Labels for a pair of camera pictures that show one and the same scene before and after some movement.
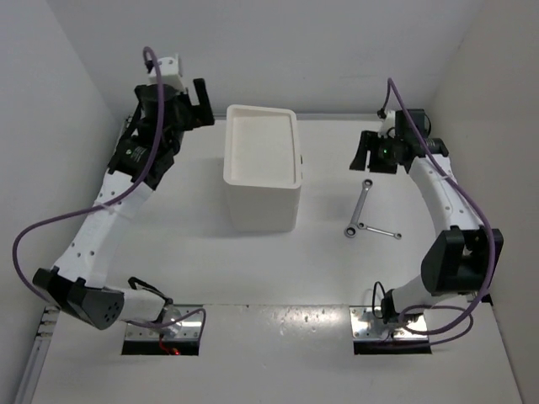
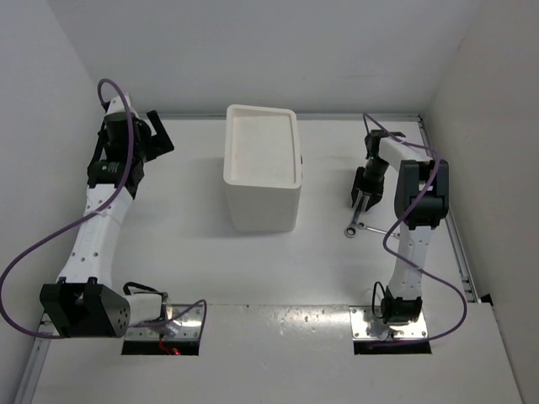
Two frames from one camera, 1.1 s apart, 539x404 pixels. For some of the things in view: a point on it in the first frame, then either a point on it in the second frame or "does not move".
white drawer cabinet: x=263 y=168 does not move
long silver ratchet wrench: x=351 y=230 does not move
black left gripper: x=198 y=115 → x=157 y=144
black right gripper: x=368 y=142 → x=360 y=185
